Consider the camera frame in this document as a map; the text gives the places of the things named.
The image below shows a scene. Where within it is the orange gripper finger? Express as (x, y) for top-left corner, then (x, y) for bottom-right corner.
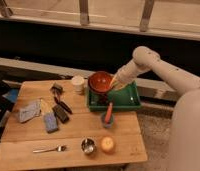
(109, 76), (118, 90)

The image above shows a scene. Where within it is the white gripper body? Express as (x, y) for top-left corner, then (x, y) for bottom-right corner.
(114, 60), (144, 84)

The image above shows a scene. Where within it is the red-brown bowl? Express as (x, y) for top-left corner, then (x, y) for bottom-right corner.
(88, 71), (112, 94)

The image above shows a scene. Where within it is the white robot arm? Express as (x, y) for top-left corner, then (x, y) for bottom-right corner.
(110, 46), (200, 171)

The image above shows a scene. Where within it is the green plastic tray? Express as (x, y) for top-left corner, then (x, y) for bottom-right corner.
(87, 82), (141, 111)

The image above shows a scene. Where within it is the white paper cup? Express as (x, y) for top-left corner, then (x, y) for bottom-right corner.
(71, 75), (85, 94)

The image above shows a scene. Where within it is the small blue cup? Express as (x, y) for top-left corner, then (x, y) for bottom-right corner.
(101, 113), (114, 129)

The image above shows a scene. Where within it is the black binder clip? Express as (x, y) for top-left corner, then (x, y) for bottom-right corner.
(50, 83), (63, 95)

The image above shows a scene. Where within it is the black marker pen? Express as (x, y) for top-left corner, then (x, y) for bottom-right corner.
(54, 97), (73, 114)

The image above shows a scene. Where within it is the dark brown rectangular block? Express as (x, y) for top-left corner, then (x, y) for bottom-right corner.
(53, 105), (69, 123)

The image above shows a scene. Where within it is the yellow round fruit toy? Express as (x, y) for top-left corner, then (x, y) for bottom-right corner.
(100, 137), (115, 153)

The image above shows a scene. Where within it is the small metal cup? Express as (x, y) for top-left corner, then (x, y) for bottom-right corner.
(81, 138), (96, 155)

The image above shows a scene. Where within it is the blue sponge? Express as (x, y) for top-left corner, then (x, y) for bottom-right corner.
(43, 112), (58, 133)

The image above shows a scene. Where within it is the wooden table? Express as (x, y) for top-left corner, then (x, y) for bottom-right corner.
(0, 80), (147, 171)

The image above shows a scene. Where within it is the grey cloth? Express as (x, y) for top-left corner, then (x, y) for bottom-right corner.
(16, 100), (41, 123)

